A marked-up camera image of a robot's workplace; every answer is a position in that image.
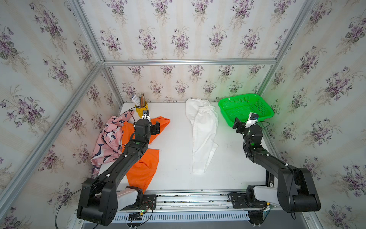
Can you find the green plastic basket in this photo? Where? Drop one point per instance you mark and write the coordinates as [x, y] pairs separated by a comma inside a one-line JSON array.
[[241, 106]]

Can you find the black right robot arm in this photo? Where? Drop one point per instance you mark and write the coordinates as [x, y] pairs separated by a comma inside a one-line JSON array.
[[296, 191]]

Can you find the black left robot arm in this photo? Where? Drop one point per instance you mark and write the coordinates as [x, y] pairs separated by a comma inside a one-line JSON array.
[[99, 199]]

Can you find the white shorts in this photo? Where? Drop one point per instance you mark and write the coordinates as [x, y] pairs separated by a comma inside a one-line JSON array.
[[204, 120]]

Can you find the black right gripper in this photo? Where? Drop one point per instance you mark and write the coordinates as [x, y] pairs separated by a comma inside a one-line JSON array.
[[240, 124]]

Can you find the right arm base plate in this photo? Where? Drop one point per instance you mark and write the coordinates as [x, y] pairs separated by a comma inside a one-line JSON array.
[[245, 201]]

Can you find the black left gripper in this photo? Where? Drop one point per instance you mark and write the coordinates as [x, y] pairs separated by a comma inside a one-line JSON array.
[[154, 130]]

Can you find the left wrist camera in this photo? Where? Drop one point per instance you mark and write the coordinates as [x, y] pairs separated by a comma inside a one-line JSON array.
[[146, 115]]

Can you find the wooden pencils bundle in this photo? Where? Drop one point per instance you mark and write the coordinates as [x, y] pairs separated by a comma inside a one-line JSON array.
[[142, 100]]

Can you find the yellow pencil cup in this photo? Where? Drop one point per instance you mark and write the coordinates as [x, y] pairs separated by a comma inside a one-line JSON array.
[[142, 110]]

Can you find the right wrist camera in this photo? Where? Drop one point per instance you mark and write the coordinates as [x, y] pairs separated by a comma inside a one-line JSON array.
[[253, 118]]

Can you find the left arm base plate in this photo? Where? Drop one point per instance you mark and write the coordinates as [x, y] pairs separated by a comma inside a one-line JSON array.
[[144, 202]]

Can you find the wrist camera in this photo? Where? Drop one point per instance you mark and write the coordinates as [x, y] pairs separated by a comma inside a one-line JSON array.
[[146, 115], [253, 118]]

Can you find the pink patterned garment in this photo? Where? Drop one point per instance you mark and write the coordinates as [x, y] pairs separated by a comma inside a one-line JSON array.
[[111, 141]]

